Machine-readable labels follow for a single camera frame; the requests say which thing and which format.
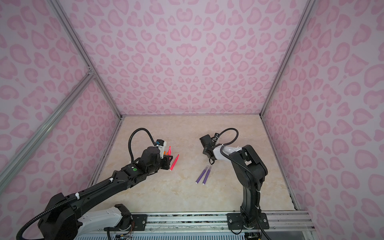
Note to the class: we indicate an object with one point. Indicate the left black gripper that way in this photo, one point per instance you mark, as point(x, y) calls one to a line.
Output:
point(167, 162)

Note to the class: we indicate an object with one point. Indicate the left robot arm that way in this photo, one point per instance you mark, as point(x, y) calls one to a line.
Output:
point(67, 217)

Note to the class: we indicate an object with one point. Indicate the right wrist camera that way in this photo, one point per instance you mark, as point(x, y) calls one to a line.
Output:
point(215, 137)

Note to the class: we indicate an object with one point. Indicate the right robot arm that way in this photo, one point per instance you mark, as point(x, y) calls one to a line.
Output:
point(251, 172)

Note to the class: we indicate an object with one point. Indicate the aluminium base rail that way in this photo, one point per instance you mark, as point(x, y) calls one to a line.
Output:
point(274, 225)

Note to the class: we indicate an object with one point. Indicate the aluminium frame strut left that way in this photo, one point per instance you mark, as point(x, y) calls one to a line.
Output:
point(23, 155)

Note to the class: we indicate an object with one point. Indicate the purple highlighter pen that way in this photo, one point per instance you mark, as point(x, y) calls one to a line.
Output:
point(201, 175)
point(207, 175)

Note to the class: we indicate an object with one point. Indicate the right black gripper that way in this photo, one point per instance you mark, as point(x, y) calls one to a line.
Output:
point(205, 151)

